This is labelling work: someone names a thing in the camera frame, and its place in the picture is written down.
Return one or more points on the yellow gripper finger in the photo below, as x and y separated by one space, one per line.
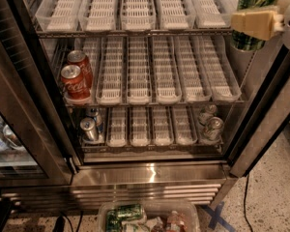
283 5
262 25

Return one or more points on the top shelf tray five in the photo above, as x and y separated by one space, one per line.
211 14

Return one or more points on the shelf tray five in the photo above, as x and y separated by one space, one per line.
194 85
185 133
211 14

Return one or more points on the middle shelf tray six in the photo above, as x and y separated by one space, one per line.
212 55

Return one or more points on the steel fridge door right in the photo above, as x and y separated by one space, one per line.
273 121

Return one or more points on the top shelf tray four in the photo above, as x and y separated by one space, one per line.
175 14

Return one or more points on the shelf tray four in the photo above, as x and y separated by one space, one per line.
175 14
168 90
162 130

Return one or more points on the middle shelf tray five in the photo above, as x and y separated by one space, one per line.
194 85

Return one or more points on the rear silver green can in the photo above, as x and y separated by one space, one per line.
206 113

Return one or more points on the silver green can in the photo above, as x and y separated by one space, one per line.
206 113
213 129

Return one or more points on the middle shelf tray four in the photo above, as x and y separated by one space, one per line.
168 90

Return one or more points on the front silver green can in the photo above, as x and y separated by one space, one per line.
213 129

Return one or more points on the middle shelf tray three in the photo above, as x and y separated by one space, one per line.
138 71

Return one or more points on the shelf tray three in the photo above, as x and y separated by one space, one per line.
138 15
138 71
139 127

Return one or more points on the top shelf tray three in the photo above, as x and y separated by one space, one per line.
138 15

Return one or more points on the bottom shelf tray five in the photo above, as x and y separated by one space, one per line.
185 133

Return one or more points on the bottom shelf tray four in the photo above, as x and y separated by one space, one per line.
162 130

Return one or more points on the steel fridge cabinet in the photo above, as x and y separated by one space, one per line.
198 173

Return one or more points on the bottom shelf tray three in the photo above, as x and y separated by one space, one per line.
139 127

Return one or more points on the top shelf tray two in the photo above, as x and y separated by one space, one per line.
98 15

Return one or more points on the shelf tray two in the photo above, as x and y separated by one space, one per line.
117 127
98 15
109 86

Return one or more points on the middle shelf tray two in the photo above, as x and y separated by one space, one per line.
109 86

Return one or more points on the middle shelf tray one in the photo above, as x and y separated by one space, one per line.
91 47

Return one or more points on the shelf tray one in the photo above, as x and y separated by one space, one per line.
91 47
58 15

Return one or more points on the bottom shelf tray two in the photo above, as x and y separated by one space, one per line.
117 127

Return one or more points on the rear red cola can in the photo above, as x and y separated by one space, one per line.
78 57

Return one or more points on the red cola can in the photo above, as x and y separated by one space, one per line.
78 57
75 82

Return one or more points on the rear silver blue can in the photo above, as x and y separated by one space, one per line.
96 115

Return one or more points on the silver blue can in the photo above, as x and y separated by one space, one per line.
88 125
96 115

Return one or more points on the front red cola can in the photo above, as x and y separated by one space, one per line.
75 82

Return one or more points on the front silver blue can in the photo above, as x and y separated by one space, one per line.
88 125

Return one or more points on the top shelf tray one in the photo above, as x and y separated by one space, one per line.
58 15

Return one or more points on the green can in bin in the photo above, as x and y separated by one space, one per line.
126 213

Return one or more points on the glass fridge door left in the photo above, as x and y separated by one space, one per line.
30 105

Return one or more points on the red bottle in bin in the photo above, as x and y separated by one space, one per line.
175 223

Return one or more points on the clear plastic floor bin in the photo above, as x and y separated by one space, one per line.
157 212

